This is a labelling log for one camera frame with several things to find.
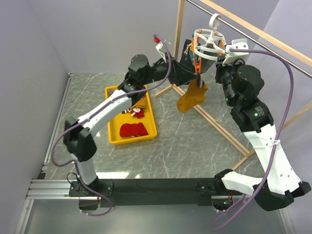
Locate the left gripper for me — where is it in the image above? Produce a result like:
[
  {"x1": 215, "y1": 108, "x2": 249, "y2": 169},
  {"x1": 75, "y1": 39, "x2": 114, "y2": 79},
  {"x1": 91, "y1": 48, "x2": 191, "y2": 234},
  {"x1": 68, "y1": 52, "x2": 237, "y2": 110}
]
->
[{"x1": 141, "y1": 52, "x2": 198, "y2": 87}]

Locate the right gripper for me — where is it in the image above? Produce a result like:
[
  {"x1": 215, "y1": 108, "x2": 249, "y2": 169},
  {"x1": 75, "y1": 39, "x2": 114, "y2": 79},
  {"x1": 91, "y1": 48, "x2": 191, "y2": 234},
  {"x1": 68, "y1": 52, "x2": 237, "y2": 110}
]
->
[{"x1": 214, "y1": 55, "x2": 244, "y2": 106}]

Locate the mustard yellow sock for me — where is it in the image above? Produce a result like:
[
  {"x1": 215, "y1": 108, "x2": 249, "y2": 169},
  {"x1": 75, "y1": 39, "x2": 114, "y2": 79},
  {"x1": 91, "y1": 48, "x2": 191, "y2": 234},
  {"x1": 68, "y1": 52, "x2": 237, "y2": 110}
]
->
[{"x1": 177, "y1": 76, "x2": 208, "y2": 113}]

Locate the white round clip hanger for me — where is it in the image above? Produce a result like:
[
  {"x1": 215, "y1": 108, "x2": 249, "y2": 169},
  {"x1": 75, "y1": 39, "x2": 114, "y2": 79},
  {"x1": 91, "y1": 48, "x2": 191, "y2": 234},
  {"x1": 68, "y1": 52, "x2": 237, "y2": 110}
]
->
[{"x1": 190, "y1": 13, "x2": 226, "y2": 74}]

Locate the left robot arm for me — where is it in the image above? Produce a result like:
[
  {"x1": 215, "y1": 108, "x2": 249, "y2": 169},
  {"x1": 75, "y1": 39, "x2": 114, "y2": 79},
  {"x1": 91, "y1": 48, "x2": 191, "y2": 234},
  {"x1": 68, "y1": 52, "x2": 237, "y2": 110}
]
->
[{"x1": 63, "y1": 54, "x2": 195, "y2": 196}]

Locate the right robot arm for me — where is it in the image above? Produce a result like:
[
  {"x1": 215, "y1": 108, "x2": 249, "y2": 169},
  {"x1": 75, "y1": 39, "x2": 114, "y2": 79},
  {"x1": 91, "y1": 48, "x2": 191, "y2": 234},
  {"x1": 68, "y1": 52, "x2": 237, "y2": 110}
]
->
[{"x1": 215, "y1": 56, "x2": 311, "y2": 211}]

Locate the navy blue hanging sock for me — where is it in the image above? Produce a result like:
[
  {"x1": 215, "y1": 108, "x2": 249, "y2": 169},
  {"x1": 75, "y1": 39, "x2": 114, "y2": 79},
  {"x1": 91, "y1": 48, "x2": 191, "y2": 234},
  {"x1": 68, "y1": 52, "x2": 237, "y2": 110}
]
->
[{"x1": 179, "y1": 39, "x2": 194, "y2": 68}]

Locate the yellow plastic tray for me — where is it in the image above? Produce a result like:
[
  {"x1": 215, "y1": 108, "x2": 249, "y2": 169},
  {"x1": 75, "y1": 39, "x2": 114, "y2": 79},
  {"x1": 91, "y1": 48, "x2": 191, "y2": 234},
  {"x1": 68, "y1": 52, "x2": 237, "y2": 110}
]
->
[{"x1": 108, "y1": 93, "x2": 157, "y2": 145}]

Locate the red white patterned sock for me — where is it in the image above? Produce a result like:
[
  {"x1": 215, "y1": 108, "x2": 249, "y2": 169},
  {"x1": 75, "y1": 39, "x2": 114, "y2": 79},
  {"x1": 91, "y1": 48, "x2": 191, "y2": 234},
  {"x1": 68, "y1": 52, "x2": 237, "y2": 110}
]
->
[{"x1": 130, "y1": 107, "x2": 144, "y2": 119}]

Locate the grey sock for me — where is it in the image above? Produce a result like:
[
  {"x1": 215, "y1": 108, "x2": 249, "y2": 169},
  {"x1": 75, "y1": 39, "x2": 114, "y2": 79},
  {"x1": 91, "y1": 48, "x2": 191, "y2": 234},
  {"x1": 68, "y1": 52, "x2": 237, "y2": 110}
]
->
[{"x1": 107, "y1": 89, "x2": 115, "y2": 97}]

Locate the metal hanging rod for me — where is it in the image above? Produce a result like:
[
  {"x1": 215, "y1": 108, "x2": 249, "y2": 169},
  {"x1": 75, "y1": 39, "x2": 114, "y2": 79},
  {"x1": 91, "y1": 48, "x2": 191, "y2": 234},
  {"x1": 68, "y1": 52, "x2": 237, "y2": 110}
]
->
[{"x1": 201, "y1": 0, "x2": 312, "y2": 78}]

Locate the black base bar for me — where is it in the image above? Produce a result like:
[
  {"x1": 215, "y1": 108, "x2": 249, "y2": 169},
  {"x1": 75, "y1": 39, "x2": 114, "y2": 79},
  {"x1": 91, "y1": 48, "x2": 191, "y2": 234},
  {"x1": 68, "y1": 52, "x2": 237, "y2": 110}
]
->
[{"x1": 68, "y1": 177, "x2": 247, "y2": 210}]

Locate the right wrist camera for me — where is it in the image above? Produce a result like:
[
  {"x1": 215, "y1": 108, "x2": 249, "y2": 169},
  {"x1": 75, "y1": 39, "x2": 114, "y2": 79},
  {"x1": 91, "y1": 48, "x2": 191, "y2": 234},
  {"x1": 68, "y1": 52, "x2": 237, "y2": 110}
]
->
[{"x1": 222, "y1": 39, "x2": 249, "y2": 66}]

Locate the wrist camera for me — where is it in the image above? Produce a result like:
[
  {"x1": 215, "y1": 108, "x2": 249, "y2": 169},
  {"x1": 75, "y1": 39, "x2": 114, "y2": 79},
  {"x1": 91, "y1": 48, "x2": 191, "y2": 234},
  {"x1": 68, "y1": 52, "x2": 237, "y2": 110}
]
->
[
  {"x1": 222, "y1": 39, "x2": 249, "y2": 66},
  {"x1": 153, "y1": 35, "x2": 167, "y2": 62}
]

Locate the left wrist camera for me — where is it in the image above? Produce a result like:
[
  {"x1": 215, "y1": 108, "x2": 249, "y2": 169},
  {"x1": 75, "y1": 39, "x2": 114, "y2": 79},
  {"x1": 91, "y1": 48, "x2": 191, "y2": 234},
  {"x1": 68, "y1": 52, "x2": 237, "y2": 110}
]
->
[{"x1": 153, "y1": 35, "x2": 167, "y2": 62}]

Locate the wooden rack frame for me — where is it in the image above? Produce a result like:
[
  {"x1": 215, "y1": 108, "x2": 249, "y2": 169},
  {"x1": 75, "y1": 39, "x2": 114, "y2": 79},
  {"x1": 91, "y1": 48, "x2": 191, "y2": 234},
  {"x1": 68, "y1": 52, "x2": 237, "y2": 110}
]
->
[{"x1": 155, "y1": 0, "x2": 312, "y2": 171}]

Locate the aluminium rail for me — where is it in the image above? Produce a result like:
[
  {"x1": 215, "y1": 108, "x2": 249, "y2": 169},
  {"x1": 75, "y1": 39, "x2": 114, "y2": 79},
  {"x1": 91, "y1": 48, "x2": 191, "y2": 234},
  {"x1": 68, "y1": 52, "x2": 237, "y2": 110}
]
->
[{"x1": 14, "y1": 72, "x2": 74, "y2": 234}]

